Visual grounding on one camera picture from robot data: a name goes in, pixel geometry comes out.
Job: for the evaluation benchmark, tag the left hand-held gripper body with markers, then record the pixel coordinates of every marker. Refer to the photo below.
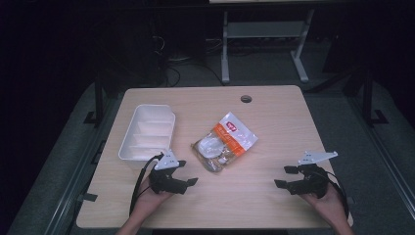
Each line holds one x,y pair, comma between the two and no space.
166,178

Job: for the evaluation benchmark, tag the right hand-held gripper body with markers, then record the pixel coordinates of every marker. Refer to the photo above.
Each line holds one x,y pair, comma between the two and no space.
311,178

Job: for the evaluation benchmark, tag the white divided plastic bin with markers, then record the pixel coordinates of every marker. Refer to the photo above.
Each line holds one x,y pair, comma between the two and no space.
148,133

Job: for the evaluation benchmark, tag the clear orange snack packet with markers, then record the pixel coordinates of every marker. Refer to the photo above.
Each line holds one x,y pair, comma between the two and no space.
225,140

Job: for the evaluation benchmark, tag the person's left hand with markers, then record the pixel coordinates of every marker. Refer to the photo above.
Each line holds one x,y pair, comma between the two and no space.
150,199

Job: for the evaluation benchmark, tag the person's right hand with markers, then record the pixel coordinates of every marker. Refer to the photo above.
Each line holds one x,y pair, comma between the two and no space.
326,207

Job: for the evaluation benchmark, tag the black table edge clamp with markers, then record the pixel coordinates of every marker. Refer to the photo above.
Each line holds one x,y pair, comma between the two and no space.
87,197

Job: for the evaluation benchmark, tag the black metal stand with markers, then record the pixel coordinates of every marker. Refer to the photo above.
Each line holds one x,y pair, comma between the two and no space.
368,104
98,104

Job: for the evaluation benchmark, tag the white metal desk frame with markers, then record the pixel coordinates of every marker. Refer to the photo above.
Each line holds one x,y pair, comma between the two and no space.
261,30

